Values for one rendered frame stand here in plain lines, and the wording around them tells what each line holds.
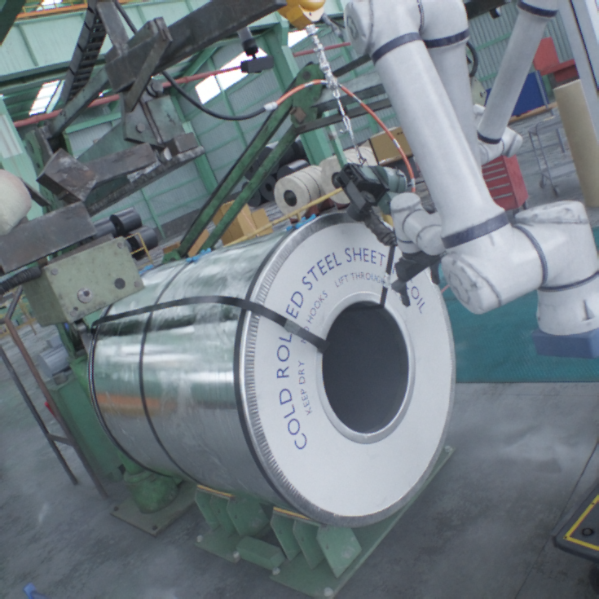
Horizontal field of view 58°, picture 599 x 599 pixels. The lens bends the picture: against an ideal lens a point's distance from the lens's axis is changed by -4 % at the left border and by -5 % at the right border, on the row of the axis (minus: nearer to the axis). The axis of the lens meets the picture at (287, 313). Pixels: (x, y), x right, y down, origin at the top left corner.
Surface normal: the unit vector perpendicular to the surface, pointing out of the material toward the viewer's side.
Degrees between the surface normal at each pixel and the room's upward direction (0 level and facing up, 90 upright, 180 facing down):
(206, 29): 90
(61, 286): 90
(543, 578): 0
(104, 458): 90
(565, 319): 71
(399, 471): 90
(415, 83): 80
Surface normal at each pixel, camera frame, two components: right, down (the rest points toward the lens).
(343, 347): -0.70, 0.32
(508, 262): 0.10, 0.03
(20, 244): 0.65, -0.07
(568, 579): -0.38, -0.89
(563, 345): -0.77, 0.45
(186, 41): -0.48, 0.41
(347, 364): -0.76, 0.00
